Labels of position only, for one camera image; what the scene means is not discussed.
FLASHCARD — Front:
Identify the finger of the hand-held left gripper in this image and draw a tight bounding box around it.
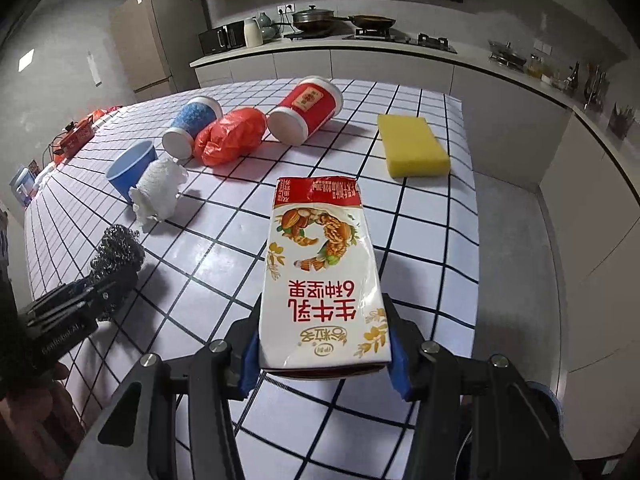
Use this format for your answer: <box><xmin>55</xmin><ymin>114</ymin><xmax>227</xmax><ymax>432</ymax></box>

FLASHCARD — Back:
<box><xmin>80</xmin><ymin>280</ymin><xmax>138</xmax><ymax>323</ymax></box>
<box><xmin>27</xmin><ymin>275</ymin><xmax>101</xmax><ymax>316</ymax></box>

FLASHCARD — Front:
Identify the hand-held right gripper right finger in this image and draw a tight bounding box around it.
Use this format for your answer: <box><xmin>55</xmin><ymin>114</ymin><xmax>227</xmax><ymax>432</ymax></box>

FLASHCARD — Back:
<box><xmin>382</xmin><ymin>292</ymin><xmax>581</xmax><ymax>480</ymax></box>

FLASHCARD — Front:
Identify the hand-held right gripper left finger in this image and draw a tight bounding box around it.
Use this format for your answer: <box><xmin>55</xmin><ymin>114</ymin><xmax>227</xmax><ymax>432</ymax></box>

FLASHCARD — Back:
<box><xmin>75</xmin><ymin>310</ymin><xmax>263</xmax><ymax>480</ymax></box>

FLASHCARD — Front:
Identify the steel wool scrubber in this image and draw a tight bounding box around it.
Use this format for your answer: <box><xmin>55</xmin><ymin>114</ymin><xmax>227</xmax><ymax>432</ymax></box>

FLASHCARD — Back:
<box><xmin>87</xmin><ymin>225</ymin><xmax>146</xmax><ymax>321</ymax></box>

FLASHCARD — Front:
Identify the red and white milk carton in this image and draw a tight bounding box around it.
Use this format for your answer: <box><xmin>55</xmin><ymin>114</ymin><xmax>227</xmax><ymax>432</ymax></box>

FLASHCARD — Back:
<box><xmin>258</xmin><ymin>175</ymin><xmax>392</xmax><ymax>376</ymax></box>

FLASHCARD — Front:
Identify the blue patterned paper cup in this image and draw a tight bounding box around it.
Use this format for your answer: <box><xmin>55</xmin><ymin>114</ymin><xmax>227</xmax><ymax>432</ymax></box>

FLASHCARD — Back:
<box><xmin>161</xmin><ymin>96</ymin><xmax>223</xmax><ymax>158</ymax></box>

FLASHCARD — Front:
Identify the red plastic bag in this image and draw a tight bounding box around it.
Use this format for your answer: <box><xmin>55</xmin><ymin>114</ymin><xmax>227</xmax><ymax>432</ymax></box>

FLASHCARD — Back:
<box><xmin>194</xmin><ymin>107</ymin><xmax>267</xmax><ymax>167</ymax></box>

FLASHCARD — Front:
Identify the red paper cup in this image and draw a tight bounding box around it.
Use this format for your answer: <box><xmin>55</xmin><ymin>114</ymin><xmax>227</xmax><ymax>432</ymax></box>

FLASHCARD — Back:
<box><xmin>267</xmin><ymin>76</ymin><xmax>345</xmax><ymax>147</ymax></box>

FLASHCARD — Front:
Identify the person's left hand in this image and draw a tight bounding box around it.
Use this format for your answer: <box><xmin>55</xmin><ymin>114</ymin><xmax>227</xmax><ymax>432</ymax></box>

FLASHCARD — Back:
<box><xmin>0</xmin><ymin>362</ymin><xmax>86</xmax><ymax>461</ymax></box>

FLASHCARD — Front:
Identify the crumpled white tissue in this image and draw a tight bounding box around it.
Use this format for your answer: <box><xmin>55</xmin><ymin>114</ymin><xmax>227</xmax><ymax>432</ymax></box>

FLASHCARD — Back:
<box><xmin>129</xmin><ymin>156</ymin><xmax>189</xmax><ymax>233</ymax></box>

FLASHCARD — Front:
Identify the blue and white box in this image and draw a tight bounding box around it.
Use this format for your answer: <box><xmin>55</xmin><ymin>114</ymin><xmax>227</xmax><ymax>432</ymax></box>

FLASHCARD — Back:
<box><xmin>10</xmin><ymin>160</ymin><xmax>43</xmax><ymax>206</ymax></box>

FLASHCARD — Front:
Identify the small blue bowl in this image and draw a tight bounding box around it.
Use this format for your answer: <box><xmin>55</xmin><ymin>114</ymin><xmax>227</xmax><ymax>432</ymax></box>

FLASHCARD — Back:
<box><xmin>105</xmin><ymin>140</ymin><xmax>157</xmax><ymax>204</ymax></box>

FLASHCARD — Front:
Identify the white grid-patterned kitchen island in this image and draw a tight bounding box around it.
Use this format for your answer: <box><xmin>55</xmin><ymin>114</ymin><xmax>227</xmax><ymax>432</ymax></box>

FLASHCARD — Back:
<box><xmin>22</xmin><ymin>77</ymin><xmax>481</xmax><ymax>480</ymax></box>

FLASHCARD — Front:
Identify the yellow sponge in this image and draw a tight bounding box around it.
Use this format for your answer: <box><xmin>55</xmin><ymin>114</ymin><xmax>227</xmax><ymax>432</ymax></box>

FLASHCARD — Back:
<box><xmin>376</xmin><ymin>114</ymin><xmax>452</xmax><ymax>179</ymax></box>

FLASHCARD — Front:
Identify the beige refrigerator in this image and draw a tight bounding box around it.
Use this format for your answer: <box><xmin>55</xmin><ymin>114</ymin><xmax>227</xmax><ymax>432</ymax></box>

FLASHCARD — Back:
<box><xmin>109</xmin><ymin>0</ymin><xmax>201</xmax><ymax>103</ymax></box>

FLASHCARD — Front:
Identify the black microwave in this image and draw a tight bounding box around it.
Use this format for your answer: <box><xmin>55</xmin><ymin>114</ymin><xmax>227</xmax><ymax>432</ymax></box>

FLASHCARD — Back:
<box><xmin>198</xmin><ymin>24</ymin><xmax>246</xmax><ymax>56</ymax></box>

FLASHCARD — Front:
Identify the white jug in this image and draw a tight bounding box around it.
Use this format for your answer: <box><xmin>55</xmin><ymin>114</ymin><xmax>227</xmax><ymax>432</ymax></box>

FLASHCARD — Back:
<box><xmin>243</xmin><ymin>16</ymin><xmax>264</xmax><ymax>47</ymax></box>

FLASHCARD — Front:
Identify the grey teapot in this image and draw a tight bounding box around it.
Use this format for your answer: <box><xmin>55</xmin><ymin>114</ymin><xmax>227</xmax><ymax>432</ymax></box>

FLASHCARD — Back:
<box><xmin>257</xmin><ymin>11</ymin><xmax>281</xmax><ymax>43</ymax></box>

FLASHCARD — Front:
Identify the gas stove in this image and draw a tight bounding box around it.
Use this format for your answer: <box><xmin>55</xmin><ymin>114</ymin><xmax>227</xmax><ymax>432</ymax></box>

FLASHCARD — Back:
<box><xmin>342</xmin><ymin>27</ymin><xmax>458</xmax><ymax>54</ymax></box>

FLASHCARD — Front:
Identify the induction cooker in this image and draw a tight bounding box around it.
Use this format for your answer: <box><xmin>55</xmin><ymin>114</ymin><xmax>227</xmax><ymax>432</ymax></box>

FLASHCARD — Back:
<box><xmin>283</xmin><ymin>30</ymin><xmax>346</xmax><ymax>41</ymax></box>

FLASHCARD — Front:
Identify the dark cutlery holder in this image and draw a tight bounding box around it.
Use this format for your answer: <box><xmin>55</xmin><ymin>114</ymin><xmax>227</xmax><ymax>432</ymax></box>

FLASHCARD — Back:
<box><xmin>607</xmin><ymin>102</ymin><xmax>637</xmax><ymax>140</ymax></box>

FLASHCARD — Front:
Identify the metal wok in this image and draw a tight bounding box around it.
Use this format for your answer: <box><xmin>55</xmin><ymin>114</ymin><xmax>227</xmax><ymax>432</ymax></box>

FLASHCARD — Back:
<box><xmin>487</xmin><ymin>40</ymin><xmax>528</xmax><ymax>68</ymax></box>

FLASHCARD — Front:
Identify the utensil rack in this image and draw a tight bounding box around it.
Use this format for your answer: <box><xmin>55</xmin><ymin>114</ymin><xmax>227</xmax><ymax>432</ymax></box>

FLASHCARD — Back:
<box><xmin>582</xmin><ymin>62</ymin><xmax>608</xmax><ymax>111</ymax></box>

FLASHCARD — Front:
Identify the pot with lid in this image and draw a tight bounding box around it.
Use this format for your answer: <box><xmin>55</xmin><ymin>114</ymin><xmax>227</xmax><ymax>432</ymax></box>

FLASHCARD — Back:
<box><xmin>291</xmin><ymin>5</ymin><xmax>351</xmax><ymax>33</ymax></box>

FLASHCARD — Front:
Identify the frying pan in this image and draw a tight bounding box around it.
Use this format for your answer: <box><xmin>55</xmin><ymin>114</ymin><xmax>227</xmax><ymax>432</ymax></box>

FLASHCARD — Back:
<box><xmin>347</xmin><ymin>13</ymin><xmax>397</xmax><ymax>31</ymax></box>

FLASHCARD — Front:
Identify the red device with cables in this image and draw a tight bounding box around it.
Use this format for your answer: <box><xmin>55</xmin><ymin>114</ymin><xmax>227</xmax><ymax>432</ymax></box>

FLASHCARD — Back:
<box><xmin>50</xmin><ymin>116</ymin><xmax>96</xmax><ymax>156</ymax></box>

